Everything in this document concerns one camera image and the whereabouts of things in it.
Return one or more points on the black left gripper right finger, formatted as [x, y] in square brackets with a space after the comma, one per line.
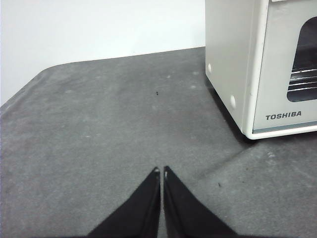
[183, 213]

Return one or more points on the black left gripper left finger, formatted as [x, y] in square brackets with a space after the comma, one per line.
[138, 213]

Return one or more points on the white Toshiba toaster oven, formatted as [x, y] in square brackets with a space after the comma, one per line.
[230, 49]

